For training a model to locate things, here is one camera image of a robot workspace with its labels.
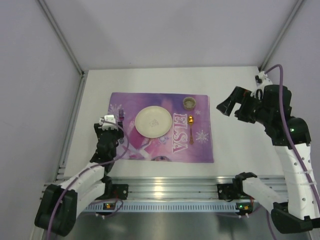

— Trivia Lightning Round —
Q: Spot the iridescent purple fork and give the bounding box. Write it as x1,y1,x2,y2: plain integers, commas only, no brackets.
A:
118,109,124,144

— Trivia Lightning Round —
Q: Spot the cream white plate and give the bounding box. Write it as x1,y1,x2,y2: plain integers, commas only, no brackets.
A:
134,106,173,139

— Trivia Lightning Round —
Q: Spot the small beige cup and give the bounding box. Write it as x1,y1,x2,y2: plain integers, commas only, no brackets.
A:
182,97,197,111

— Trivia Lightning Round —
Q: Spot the gold spoon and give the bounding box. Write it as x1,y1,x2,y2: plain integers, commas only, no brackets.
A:
188,115,195,145

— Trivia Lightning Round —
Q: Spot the purple Elsa placemat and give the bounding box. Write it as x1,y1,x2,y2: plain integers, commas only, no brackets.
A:
108,92,214,163

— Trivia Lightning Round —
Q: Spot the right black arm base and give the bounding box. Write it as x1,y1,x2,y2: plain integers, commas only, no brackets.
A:
217,172,257,202

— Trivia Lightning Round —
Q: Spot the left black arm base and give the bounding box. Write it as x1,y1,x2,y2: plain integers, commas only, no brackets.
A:
97,176,129,200

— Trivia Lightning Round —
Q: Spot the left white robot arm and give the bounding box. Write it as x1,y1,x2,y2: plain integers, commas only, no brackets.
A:
34,115,127,237

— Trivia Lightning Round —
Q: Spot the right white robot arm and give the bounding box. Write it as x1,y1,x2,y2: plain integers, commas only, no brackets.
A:
216,85,320,234

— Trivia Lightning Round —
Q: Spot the aluminium mounting rail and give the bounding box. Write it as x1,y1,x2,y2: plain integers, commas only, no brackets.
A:
39,176,311,202

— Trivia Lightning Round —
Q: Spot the left aluminium frame post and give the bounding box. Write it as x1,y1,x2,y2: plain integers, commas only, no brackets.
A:
37,0,86,76

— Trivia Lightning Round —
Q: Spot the aluminium frame post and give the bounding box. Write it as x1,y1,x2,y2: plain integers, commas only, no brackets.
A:
37,0,86,76
258,0,307,71

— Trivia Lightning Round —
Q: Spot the perforated grey cable tray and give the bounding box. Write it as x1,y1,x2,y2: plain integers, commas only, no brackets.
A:
49,201,253,213

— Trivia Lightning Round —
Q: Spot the right aluminium frame post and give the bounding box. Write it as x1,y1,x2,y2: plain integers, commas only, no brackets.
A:
258,0,307,71

